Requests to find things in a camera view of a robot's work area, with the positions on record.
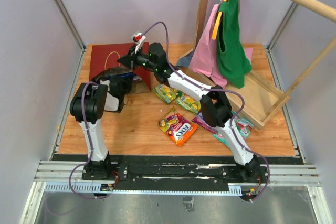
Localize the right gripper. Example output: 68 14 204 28
118 44 158 71

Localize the blue chip bag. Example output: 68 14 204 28
91 67 142 83

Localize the red paper bag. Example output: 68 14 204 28
88 42 152 95

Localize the green snack packet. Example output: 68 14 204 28
175 92 201 114

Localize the orange Fox's candy packet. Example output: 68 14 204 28
158 107 198 147

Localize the pink shirt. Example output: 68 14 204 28
189 4 252 87

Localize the purple snack packet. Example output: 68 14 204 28
192 112 217 134

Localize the green shirt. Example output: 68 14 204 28
217 0 252 88

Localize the teal Fox's candy packet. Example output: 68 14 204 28
213 115 255 147

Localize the yellow hanger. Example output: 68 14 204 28
212 0 242 41

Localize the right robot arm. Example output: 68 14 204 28
118 43 260 182

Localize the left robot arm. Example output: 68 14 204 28
70 76 133 180

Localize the wooden clothes rack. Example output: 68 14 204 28
178 0 336 131

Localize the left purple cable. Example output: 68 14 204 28
68 81 111 200

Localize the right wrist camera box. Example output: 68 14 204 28
132 32 146 53

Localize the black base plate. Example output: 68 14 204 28
49 154 269 195

